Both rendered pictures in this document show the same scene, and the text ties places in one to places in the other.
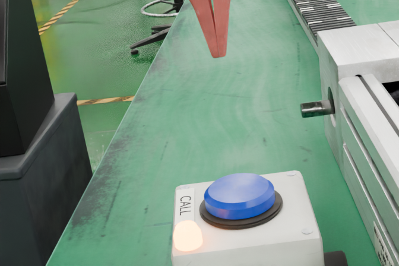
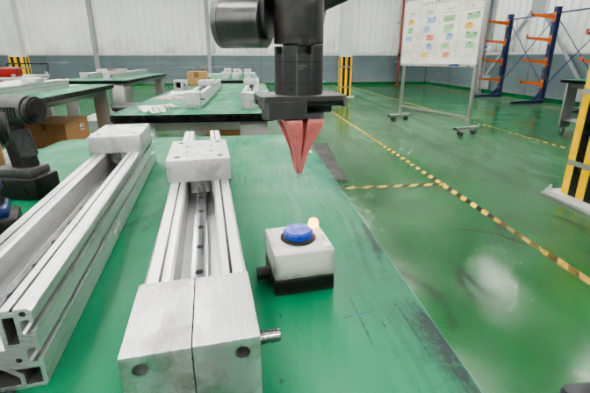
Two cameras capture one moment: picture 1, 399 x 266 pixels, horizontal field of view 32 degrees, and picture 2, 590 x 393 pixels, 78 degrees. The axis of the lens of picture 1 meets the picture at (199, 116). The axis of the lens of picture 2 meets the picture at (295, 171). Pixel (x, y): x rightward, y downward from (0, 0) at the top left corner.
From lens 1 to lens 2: 79 cm
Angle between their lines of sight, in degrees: 137
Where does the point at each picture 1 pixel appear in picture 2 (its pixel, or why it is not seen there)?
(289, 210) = (277, 236)
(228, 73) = not seen: outside the picture
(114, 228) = (392, 309)
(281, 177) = (283, 250)
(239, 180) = (298, 231)
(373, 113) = (233, 246)
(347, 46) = (235, 296)
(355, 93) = (239, 262)
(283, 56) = not seen: outside the picture
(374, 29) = (201, 327)
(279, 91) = not seen: outside the picture
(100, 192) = (435, 342)
